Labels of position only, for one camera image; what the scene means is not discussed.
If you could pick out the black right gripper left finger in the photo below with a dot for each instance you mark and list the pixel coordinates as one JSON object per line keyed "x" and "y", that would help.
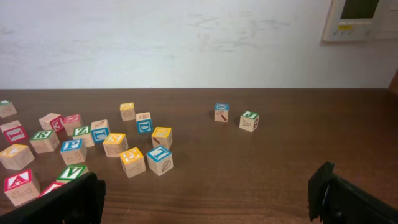
{"x": 78, "y": 201}

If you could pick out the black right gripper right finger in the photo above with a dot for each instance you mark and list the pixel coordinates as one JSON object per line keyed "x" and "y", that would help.
{"x": 332, "y": 199}

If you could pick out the yellow E wooden block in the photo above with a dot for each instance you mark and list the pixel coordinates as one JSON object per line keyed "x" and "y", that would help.
{"x": 133, "y": 162}

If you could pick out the yellow S wooden block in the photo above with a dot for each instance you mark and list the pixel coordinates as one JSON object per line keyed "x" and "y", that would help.
{"x": 114, "y": 144}

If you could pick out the green R wooden block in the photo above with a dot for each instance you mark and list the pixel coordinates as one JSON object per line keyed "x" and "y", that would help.
{"x": 44, "y": 141}

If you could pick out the red 9 wooden block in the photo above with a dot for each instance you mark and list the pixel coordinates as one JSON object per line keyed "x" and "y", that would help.
{"x": 51, "y": 187}

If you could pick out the green V wooden block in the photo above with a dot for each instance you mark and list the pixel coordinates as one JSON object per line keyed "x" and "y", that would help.
{"x": 72, "y": 172}

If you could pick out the blue P wooden block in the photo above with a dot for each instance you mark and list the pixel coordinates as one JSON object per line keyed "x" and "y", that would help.
{"x": 73, "y": 151}

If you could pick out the red A wooden block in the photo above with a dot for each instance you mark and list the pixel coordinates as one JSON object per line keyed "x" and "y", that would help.
{"x": 22, "y": 187}

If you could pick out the green Z wooden block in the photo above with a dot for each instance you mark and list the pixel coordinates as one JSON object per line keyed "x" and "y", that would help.
{"x": 84, "y": 133}

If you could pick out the blue L wooden block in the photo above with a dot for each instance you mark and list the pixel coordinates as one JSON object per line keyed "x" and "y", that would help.
{"x": 100, "y": 130}

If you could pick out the yellow top middle block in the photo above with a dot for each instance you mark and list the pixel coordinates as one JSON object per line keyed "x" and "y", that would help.
{"x": 16, "y": 157}

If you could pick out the red circle top block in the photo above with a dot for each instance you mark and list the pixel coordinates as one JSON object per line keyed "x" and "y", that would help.
{"x": 72, "y": 122}

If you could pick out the red E side block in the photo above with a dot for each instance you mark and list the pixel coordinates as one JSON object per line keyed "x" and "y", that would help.
{"x": 52, "y": 121}

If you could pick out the blue I wooden block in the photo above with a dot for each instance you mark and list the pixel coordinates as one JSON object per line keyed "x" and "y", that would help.
{"x": 160, "y": 160}

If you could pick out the red I side block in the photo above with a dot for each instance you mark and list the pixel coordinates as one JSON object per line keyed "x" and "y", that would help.
{"x": 14, "y": 132}

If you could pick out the yellow top far block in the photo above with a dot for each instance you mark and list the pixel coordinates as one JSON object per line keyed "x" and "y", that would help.
{"x": 127, "y": 111}

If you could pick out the blue D wooden block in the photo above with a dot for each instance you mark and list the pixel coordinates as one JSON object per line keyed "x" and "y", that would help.
{"x": 144, "y": 123}

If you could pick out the yellow block with red mark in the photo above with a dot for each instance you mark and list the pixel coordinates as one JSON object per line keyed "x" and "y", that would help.
{"x": 162, "y": 136}

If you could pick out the green J wooden block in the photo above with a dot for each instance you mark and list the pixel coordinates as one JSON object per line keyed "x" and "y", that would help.
{"x": 249, "y": 121}

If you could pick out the green L wooden block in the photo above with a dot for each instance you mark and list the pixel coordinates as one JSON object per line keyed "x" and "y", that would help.
{"x": 7, "y": 108}

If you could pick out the blue X wooden block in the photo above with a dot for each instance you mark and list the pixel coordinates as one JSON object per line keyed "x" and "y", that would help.
{"x": 221, "y": 112}

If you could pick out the white wall control panel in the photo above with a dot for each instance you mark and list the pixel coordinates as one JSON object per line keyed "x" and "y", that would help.
{"x": 360, "y": 20}

